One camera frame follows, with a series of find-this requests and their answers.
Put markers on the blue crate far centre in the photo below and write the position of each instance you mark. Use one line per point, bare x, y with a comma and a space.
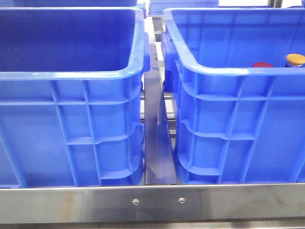
156, 7

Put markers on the blue plastic crate right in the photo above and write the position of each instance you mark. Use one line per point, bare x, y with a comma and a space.
236, 124

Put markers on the blue plastic crate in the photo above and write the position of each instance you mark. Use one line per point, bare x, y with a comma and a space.
70, 96
236, 124

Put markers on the steel front shelf rail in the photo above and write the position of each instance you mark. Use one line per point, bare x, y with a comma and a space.
151, 203

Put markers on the blue plastic crate left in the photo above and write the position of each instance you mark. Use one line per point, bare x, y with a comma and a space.
70, 96

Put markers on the blue crate far left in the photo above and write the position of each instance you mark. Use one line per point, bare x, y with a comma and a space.
74, 3

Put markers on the yellow push button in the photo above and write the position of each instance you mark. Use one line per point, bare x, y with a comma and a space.
295, 60

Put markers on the red push button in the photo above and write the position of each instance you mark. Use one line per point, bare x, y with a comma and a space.
262, 65

